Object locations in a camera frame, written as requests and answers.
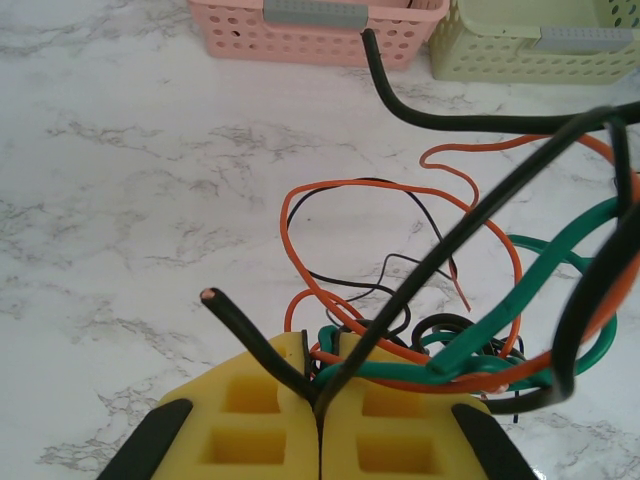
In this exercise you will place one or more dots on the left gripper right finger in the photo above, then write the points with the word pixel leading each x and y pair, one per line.
pixel 400 450

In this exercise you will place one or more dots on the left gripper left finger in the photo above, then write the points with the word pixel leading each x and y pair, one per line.
pixel 250 450

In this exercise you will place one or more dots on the pale green plastic basket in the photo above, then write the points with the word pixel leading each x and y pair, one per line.
pixel 500 65

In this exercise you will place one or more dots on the pink plastic basket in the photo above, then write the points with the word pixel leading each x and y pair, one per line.
pixel 300 45

